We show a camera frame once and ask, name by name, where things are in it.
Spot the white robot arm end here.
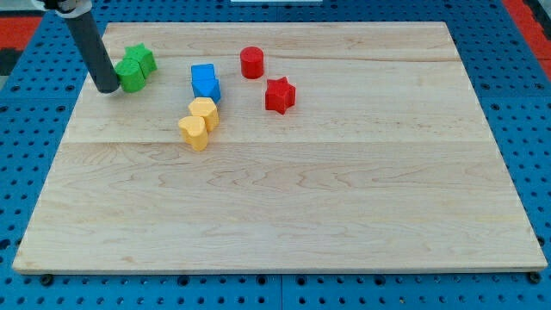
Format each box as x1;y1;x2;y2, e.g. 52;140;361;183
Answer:
31;0;92;19

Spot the red star block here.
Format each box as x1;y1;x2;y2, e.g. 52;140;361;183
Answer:
265;77;296;115

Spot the green star block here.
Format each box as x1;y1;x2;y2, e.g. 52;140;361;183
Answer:
124;43;158;78

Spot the yellow heart block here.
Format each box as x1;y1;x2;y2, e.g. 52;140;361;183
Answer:
178;115;208;152

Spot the yellow hexagon block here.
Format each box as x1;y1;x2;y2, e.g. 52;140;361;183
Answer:
188;97;220;132

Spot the blue triangular block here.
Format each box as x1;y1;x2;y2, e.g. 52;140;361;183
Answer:
191;78;221;104

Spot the red cylinder block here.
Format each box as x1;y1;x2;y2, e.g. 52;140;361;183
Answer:
240;46;264;79

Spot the light wooden board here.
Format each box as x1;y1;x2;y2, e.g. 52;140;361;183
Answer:
13;22;548;275

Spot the blue cube block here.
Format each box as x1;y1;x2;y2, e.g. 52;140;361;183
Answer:
191;64;216;82

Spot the green cylinder block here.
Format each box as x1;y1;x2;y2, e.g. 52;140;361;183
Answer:
115;59;145;93

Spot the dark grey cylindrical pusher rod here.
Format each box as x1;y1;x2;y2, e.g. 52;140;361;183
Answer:
65;11;120;94

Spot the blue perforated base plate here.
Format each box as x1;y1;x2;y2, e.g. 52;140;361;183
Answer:
1;0;550;309

